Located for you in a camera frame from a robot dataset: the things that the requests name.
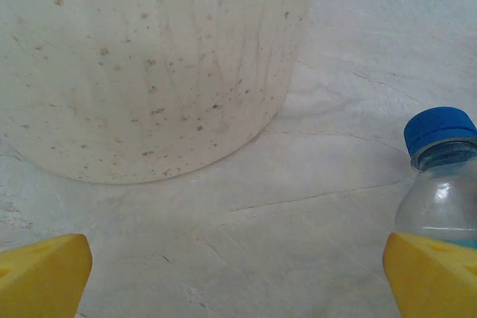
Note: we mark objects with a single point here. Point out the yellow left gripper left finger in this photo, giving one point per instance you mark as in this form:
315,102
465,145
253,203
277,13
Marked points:
41,277

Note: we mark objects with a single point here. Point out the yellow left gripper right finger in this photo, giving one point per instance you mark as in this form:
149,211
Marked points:
436,284

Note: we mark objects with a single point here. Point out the Fiji water bottle blue cap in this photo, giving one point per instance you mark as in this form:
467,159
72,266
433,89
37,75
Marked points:
439,184

